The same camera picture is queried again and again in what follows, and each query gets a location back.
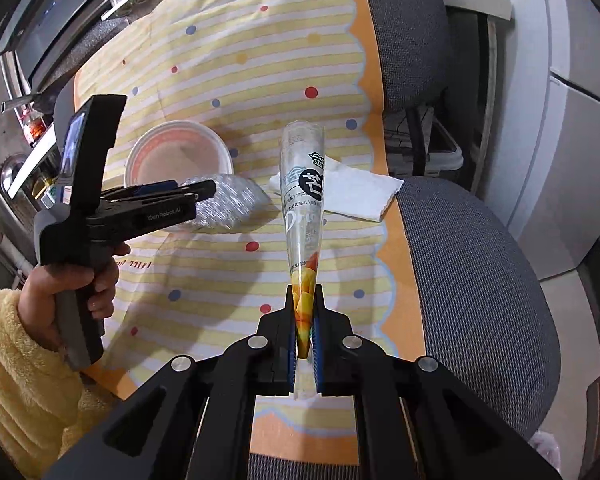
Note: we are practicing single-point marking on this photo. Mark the person's left hand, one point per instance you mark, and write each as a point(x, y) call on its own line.
point(36, 305)

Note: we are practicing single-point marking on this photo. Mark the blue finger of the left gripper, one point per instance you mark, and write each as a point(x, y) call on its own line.
point(190, 195)
point(162, 189)

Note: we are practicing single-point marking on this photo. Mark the white plastic storage basket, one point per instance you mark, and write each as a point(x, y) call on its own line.
point(444, 158)

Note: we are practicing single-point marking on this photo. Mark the grey fabric office chair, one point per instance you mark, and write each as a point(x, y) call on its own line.
point(472, 281)

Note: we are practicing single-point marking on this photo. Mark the pink-lined trash bin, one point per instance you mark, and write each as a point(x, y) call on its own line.
point(547, 446)

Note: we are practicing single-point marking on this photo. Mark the white paper tissue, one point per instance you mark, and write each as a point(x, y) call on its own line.
point(350, 189)

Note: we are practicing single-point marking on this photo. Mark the aluminium foil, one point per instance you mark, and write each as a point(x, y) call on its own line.
point(236, 201)

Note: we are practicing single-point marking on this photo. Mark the steel range hood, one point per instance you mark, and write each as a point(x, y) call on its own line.
point(42, 40)

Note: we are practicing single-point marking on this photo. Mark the yellow fleece left sleeve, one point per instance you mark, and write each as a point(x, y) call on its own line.
point(45, 407)

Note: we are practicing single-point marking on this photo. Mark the white grey refrigerator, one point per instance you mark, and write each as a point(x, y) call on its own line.
point(542, 176)

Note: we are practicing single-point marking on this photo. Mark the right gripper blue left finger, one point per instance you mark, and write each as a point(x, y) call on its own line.
point(192, 419)

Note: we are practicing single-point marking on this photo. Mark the white foam bowl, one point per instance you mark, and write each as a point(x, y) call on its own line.
point(179, 151)

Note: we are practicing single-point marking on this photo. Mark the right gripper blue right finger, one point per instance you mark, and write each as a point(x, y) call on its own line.
point(415, 419)

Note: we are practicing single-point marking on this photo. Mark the yellow striped orange-bordered mat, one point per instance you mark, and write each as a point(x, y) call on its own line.
point(245, 68)

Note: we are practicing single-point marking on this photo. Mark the clear printed snack wrapper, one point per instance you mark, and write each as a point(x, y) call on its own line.
point(303, 241)

